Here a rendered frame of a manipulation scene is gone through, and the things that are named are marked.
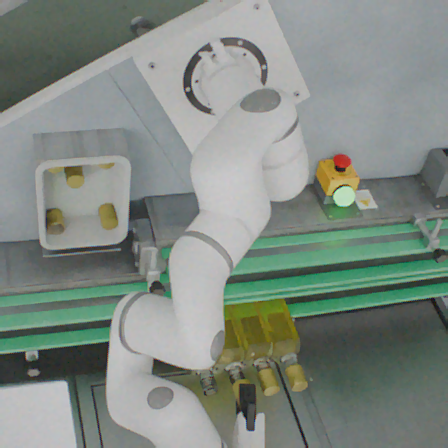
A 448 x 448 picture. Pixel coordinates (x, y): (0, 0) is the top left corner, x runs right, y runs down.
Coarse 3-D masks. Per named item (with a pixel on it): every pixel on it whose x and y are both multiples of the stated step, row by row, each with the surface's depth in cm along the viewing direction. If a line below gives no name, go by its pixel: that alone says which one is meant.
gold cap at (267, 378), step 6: (258, 372) 141; (264, 372) 141; (270, 372) 141; (258, 378) 141; (264, 378) 140; (270, 378) 140; (276, 378) 141; (264, 384) 139; (270, 384) 139; (276, 384) 139; (264, 390) 139; (270, 390) 139; (276, 390) 140
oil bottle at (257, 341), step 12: (240, 312) 149; (252, 312) 150; (240, 324) 147; (252, 324) 147; (264, 324) 148; (252, 336) 145; (264, 336) 145; (252, 348) 143; (264, 348) 144; (252, 360) 143
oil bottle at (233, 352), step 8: (224, 312) 149; (232, 312) 149; (224, 320) 147; (232, 320) 148; (224, 328) 146; (232, 328) 146; (232, 336) 145; (240, 336) 145; (224, 344) 143; (232, 344) 143; (240, 344) 143; (224, 352) 142; (232, 352) 142; (240, 352) 142; (224, 360) 141; (232, 360) 141; (240, 360) 142; (224, 368) 143
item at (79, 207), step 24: (96, 168) 141; (120, 168) 137; (48, 192) 142; (72, 192) 143; (96, 192) 145; (120, 192) 140; (72, 216) 148; (96, 216) 149; (120, 216) 143; (48, 240) 142; (72, 240) 144; (96, 240) 145; (120, 240) 146
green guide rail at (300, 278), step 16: (384, 256) 161; (400, 256) 163; (416, 256) 163; (432, 256) 164; (256, 272) 153; (272, 272) 154; (288, 272) 155; (304, 272) 155; (320, 272) 156; (336, 272) 156; (352, 272) 157; (368, 272) 157; (384, 272) 158; (400, 272) 158; (416, 272) 159; (224, 288) 149; (240, 288) 149; (256, 288) 150; (272, 288) 150; (288, 288) 151; (304, 288) 152
